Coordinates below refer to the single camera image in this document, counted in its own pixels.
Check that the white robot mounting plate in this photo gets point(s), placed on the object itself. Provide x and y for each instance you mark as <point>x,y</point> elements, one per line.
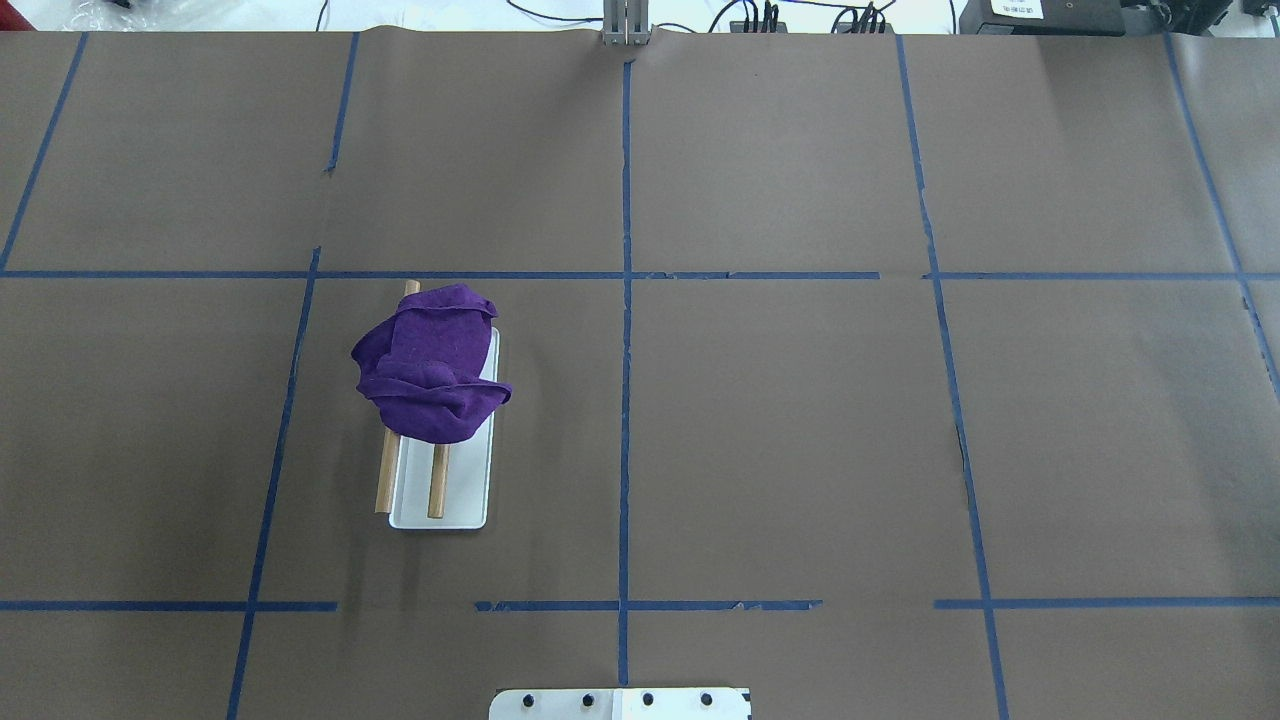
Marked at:
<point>623,703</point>

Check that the orange black connector hub left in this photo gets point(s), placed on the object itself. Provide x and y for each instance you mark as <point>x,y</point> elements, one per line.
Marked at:
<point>758,18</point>

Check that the wooden rack rod lower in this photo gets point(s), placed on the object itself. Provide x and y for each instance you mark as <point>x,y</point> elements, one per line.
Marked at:
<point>440,456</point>

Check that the purple towel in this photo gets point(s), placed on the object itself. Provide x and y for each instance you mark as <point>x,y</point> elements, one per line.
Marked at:
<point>422,367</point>

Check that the black mini pc box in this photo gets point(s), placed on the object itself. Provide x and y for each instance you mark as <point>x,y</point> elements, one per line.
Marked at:
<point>1066,18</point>

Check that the white rack base tray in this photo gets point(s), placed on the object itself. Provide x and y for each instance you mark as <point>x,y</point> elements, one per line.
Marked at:
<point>466,505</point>

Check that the wooden rack rod upper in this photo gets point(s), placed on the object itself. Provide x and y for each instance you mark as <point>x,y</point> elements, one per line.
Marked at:
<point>389,460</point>

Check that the wooden rack rod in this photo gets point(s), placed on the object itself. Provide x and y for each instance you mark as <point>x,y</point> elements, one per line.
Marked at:
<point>440,456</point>
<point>389,460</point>

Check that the aluminium frame post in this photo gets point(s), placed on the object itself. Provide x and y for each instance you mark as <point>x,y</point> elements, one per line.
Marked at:
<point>626,23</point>

